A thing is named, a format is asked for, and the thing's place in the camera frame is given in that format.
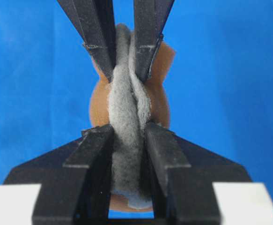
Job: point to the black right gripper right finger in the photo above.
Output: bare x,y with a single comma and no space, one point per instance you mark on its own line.
193,186

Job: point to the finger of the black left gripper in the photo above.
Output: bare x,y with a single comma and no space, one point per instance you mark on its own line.
150,17
94,21

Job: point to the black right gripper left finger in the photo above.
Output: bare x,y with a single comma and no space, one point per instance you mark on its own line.
66,186

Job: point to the grey and orange sponge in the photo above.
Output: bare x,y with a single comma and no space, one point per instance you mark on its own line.
128,104

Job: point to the blue table cloth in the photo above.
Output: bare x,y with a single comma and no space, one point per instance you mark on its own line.
219,87

